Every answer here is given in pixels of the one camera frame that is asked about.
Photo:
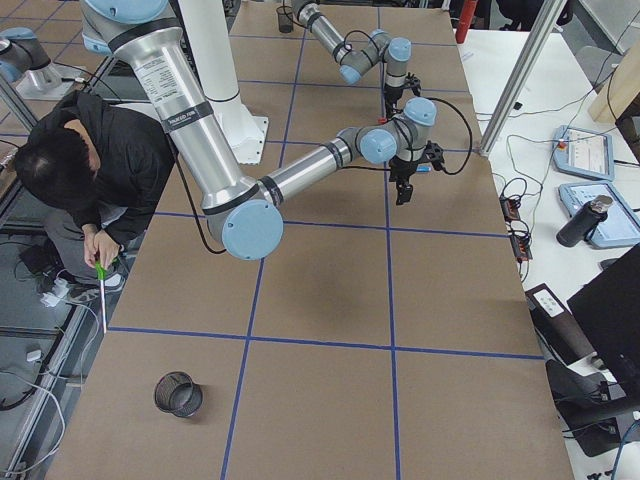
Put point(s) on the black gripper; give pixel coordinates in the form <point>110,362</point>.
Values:
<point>390,102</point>
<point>403,172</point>

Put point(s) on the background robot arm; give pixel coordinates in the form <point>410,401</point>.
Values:
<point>22,54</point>

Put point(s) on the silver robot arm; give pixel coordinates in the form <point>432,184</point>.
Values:
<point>242,212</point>
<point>354,62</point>

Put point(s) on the red cylinder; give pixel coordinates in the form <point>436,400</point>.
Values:
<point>465,20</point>

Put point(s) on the left black mesh cup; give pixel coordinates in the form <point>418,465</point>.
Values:
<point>285,19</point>

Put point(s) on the black mesh cup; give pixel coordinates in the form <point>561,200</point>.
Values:
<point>285,19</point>
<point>176,393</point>

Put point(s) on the black water bottle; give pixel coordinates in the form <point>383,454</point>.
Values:
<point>583,223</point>

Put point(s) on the far teach pendant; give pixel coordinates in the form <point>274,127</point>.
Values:
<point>583,153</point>

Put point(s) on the teach pendant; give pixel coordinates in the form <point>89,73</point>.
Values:
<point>620,229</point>
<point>583,153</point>

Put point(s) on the near teach pendant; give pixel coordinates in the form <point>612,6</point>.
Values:
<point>620,229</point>

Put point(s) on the black monitor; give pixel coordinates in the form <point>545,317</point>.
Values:
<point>607,311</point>

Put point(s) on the person in black jacket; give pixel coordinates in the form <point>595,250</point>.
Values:
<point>102,169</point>

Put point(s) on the right black mesh cup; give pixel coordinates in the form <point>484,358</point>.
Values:
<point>176,393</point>

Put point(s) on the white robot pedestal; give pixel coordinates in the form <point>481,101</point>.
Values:
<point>207,32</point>

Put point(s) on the aluminium frame post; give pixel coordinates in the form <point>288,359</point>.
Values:
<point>539,17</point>

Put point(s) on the green handled stick tool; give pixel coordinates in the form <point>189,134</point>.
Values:
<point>102,295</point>

